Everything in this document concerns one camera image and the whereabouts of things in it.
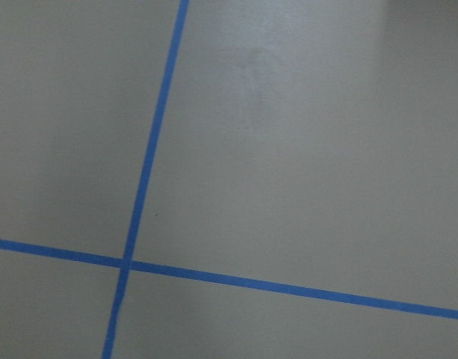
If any brown paper table mat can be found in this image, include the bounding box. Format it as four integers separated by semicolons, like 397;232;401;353
0;1;458;358

